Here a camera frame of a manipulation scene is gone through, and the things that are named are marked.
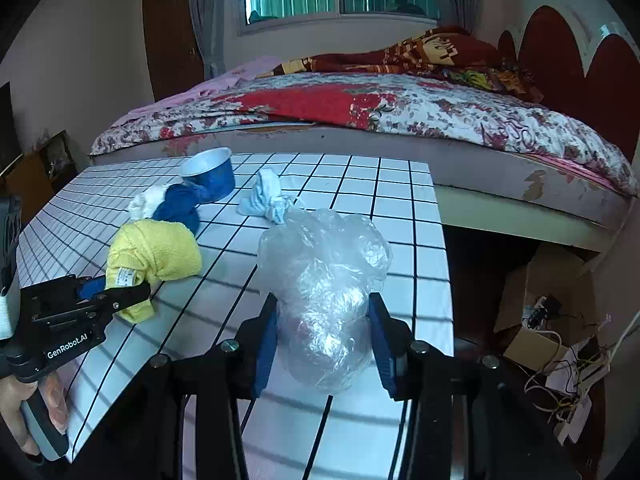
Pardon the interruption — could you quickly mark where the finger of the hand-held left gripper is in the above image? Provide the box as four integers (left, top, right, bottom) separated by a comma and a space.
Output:
30, 282, 151, 326
22, 275, 107, 311

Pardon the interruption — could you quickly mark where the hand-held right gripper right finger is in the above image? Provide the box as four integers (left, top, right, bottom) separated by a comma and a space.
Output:
367, 292, 516, 480

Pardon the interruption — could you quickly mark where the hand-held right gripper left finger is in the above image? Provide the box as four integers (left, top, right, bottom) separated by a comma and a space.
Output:
140, 292, 278, 480

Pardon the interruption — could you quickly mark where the yellow towel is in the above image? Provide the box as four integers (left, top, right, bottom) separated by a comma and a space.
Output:
106, 219, 203, 323

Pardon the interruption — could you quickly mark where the clear plastic bag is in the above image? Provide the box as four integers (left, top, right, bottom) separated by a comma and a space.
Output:
257, 207, 393, 396

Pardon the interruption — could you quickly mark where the blue paper bowl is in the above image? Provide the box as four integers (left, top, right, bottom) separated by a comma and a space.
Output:
179, 147, 236, 203

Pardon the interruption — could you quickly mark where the person's left hand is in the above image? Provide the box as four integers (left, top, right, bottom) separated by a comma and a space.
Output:
0, 375, 68, 456

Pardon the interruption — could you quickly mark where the table with checked cloth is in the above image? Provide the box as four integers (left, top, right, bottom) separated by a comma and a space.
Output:
15, 152, 456, 480

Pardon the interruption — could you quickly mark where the blue rolled cloth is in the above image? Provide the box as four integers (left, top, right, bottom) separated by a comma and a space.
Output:
152, 182, 211, 236

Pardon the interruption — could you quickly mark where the wooden cabinet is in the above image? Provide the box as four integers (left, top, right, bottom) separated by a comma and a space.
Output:
0, 130, 78, 211

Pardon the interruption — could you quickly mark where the cardboard box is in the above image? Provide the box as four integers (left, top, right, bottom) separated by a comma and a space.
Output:
492, 245, 598, 371

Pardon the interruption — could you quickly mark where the light blue knotted cloth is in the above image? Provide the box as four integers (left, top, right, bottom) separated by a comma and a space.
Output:
239, 167, 296, 226

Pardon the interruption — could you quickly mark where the black power adapter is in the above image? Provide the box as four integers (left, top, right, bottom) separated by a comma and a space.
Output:
525, 295, 562, 332

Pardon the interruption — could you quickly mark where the white power strip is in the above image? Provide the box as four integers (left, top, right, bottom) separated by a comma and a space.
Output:
552, 400, 592, 445

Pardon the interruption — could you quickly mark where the bed with red headboard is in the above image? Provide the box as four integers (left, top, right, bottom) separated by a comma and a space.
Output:
90, 5, 640, 256

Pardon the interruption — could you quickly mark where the pink bed sheet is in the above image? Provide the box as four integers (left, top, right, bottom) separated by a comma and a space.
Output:
112, 55, 273, 126

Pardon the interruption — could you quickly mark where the floral bed sheet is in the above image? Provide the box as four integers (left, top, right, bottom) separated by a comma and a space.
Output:
90, 72, 638, 196

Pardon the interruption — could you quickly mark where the brown wooden door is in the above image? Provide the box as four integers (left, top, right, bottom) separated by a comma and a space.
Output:
142, 0, 206, 103

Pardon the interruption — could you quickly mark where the red printed blanket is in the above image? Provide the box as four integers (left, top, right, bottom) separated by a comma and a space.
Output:
272, 25, 546, 103

